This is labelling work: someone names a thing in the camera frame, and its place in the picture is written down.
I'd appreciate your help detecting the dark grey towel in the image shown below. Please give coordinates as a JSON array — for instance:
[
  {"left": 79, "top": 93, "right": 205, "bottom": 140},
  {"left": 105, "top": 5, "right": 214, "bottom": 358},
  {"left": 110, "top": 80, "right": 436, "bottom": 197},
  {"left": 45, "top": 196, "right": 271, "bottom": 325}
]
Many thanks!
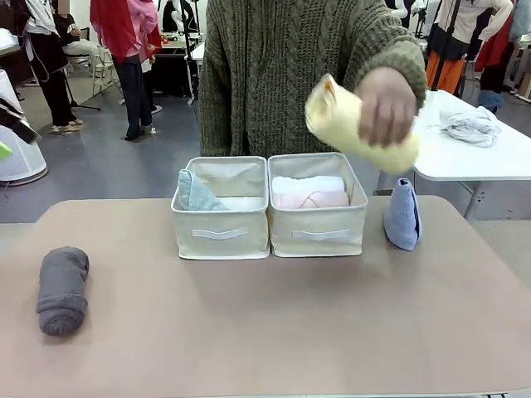
[{"left": 36, "top": 245, "right": 91, "bottom": 337}]

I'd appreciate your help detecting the teal towel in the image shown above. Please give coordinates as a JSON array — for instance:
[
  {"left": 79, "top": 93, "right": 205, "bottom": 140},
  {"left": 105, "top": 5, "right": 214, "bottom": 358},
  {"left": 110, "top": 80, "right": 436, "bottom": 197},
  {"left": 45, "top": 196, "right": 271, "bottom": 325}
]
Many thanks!
[{"left": 177, "top": 168, "right": 230, "bottom": 212}]

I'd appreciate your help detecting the white towel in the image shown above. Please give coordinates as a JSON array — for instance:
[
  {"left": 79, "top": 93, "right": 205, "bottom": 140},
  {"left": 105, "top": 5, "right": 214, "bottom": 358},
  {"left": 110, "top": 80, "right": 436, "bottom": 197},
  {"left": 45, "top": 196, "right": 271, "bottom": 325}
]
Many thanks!
[{"left": 270, "top": 175, "right": 346, "bottom": 197}]

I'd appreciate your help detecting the pink towel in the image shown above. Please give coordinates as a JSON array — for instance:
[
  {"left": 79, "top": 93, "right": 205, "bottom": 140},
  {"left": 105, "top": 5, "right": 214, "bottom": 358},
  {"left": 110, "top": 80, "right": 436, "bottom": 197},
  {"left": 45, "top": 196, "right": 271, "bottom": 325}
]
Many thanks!
[{"left": 271, "top": 189, "right": 351, "bottom": 209}]

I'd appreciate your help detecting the yellow towel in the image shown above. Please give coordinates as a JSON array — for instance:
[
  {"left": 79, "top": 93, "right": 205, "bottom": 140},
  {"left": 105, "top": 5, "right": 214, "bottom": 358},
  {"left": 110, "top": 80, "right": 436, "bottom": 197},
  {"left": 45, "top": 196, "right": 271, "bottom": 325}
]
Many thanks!
[{"left": 304, "top": 73, "right": 421, "bottom": 176}]

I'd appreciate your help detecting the lavender blue towel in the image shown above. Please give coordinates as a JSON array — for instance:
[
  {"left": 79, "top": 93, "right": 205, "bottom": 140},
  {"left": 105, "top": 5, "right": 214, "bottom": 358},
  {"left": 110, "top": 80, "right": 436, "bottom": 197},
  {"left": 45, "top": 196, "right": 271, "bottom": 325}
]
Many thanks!
[{"left": 382, "top": 177, "right": 424, "bottom": 252}]

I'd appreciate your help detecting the person's left sleeved forearm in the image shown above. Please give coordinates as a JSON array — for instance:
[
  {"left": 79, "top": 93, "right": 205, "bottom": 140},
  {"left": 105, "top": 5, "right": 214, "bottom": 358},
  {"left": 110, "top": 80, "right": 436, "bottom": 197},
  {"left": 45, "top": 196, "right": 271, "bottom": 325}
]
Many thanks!
[{"left": 343, "top": 22, "right": 428, "bottom": 109}]

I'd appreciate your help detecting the white folding chair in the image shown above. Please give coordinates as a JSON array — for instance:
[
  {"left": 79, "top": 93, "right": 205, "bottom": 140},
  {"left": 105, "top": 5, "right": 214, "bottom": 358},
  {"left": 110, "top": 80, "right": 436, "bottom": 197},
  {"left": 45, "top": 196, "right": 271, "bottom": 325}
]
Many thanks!
[{"left": 92, "top": 44, "right": 122, "bottom": 97}]

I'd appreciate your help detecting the person's left hand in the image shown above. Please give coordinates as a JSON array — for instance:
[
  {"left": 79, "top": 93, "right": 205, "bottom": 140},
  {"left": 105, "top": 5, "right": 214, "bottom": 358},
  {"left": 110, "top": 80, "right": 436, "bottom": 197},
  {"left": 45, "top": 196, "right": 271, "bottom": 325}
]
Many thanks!
[{"left": 357, "top": 66, "right": 417, "bottom": 148}]

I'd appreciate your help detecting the person in black outfit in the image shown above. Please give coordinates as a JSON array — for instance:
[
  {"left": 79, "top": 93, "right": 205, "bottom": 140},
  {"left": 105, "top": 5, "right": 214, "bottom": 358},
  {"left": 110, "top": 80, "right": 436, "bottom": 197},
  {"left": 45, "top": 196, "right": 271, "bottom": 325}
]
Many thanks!
[{"left": 11, "top": 0, "right": 86, "bottom": 134}]

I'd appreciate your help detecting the seated person in dark sweatshirt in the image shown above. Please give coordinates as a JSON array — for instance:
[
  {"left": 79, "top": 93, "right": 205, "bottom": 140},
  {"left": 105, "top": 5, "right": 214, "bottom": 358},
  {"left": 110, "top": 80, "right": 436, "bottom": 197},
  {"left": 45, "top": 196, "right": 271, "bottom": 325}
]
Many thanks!
[{"left": 52, "top": 11, "right": 101, "bottom": 64}]

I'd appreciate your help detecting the person in red top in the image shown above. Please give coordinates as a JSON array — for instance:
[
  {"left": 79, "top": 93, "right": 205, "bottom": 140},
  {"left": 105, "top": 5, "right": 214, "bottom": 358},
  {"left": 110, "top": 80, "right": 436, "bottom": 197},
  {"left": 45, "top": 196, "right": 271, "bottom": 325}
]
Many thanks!
[{"left": 89, "top": 0, "right": 163, "bottom": 142}]

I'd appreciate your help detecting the person in pink jacket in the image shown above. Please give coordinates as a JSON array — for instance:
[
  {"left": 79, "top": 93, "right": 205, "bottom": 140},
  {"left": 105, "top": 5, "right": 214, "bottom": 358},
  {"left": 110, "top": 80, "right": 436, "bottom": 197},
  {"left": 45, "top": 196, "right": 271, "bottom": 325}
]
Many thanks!
[{"left": 128, "top": 0, "right": 163, "bottom": 115}]

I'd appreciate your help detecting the cream fabric storage bin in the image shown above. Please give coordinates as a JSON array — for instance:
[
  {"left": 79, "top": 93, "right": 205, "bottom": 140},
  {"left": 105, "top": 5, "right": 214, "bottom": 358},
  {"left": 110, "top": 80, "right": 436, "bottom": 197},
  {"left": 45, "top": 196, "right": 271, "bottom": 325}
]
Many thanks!
[
  {"left": 267, "top": 152, "right": 369, "bottom": 259},
  {"left": 170, "top": 156, "right": 271, "bottom": 261}
]

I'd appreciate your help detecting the person in green knit sweater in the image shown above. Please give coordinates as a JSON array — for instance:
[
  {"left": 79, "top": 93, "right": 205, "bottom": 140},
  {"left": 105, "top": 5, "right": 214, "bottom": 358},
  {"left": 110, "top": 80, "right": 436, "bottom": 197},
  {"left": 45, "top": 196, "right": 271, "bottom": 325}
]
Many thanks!
[{"left": 199, "top": 0, "right": 428, "bottom": 158}]

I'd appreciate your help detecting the person in orange trousers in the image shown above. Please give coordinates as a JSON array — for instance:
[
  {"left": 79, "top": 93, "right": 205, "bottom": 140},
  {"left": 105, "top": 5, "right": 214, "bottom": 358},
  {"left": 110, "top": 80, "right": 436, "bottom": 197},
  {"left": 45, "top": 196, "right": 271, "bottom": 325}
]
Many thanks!
[{"left": 426, "top": 0, "right": 470, "bottom": 97}]

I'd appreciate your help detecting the white crumpled cloth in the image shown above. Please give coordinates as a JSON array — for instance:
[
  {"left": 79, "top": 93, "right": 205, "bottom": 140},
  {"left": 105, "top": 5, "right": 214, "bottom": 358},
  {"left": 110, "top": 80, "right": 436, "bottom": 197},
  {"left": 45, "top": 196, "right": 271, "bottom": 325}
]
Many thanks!
[{"left": 439, "top": 104, "right": 504, "bottom": 149}]

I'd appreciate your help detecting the white table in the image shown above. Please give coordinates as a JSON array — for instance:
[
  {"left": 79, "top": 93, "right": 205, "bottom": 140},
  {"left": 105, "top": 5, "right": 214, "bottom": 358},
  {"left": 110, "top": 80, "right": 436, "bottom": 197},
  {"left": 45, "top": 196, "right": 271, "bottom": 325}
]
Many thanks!
[{"left": 410, "top": 89, "right": 531, "bottom": 221}]

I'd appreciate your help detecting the person in cream top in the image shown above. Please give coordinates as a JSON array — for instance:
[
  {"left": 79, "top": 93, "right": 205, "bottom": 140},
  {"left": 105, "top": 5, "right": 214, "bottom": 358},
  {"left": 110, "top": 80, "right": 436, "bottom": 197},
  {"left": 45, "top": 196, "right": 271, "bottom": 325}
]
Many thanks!
[{"left": 429, "top": 0, "right": 514, "bottom": 46}]

